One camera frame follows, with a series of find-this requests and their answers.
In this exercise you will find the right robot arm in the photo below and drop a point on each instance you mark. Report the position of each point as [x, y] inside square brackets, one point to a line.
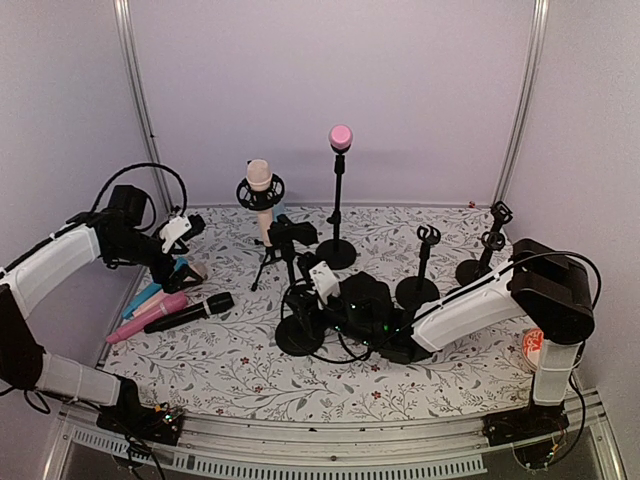
[549, 287]

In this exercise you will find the right aluminium frame post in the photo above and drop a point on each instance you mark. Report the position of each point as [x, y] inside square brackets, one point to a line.
[531, 67]

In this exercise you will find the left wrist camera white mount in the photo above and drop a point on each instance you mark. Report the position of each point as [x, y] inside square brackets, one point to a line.
[172, 232]

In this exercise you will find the pink microphone back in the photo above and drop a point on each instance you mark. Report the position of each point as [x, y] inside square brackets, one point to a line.
[340, 138]

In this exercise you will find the left aluminium frame post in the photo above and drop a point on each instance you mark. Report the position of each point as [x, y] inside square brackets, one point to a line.
[124, 26]

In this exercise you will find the light blue cup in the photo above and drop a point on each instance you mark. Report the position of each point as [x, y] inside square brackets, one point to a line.
[279, 208]

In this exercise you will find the front aluminium rail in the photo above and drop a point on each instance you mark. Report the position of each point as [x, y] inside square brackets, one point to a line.
[441, 448]

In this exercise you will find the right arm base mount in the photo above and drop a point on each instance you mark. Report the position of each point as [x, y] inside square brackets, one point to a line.
[524, 423]

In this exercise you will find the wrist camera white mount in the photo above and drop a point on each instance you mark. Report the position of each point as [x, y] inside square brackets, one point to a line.
[325, 282]
[172, 232]

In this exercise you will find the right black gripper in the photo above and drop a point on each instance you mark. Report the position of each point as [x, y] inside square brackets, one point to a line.
[306, 307]

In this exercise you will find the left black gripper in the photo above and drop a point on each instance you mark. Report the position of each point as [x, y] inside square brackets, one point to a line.
[172, 283]

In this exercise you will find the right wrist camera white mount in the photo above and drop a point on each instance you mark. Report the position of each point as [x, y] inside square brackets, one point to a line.
[325, 282]

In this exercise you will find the floral table mat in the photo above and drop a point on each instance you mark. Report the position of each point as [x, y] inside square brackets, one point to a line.
[229, 365]

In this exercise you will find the black tripod shockmount stand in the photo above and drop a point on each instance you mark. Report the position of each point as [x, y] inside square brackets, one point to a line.
[276, 194]

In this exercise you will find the beige pink microphone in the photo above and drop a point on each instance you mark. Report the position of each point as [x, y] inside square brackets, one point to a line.
[150, 310]

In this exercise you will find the aluminium frame post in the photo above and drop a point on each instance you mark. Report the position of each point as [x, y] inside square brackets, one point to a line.
[531, 67]
[124, 26]

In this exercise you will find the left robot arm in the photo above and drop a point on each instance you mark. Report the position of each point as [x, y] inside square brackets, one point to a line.
[42, 278]

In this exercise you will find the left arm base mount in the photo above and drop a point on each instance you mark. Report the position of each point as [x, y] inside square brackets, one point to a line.
[161, 423]

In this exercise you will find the black microphone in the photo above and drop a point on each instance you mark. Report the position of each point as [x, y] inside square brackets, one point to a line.
[215, 304]

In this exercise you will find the blue microphone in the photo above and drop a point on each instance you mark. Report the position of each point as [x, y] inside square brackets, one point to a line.
[146, 296]

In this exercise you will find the red white patterned bowl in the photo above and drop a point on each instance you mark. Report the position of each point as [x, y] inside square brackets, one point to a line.
[532, 343]

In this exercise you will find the beige microphone in shockmount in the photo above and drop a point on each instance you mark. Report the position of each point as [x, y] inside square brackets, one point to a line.
[259, 178]

